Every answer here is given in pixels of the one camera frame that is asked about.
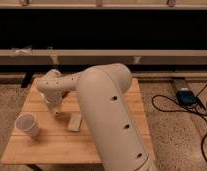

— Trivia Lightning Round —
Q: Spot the wooden table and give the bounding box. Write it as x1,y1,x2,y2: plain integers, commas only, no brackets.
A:
0,77,156,165

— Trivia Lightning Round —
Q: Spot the black cable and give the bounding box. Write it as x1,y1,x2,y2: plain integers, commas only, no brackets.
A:
151,79,207,168

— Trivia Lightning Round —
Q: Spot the translucent plastic cup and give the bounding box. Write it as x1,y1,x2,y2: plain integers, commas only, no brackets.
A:
15,114,40,137

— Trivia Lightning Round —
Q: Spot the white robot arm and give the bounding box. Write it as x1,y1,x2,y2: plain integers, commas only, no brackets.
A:
37,63,158,171

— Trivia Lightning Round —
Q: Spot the white rectangular sponge block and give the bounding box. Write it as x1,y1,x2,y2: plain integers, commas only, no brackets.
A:
67,113,82,132

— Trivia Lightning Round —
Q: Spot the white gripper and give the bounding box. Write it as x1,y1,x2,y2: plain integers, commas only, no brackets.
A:
45,93,62,112

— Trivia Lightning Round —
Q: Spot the blue power adapter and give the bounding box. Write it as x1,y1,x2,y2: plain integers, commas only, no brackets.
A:
176,91,197,106

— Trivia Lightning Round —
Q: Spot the small red brown packet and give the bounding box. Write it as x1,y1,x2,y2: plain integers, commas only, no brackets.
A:
61,91,69,98

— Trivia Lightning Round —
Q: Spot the white bottle with label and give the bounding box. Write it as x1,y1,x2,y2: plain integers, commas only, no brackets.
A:
53,110,61,117

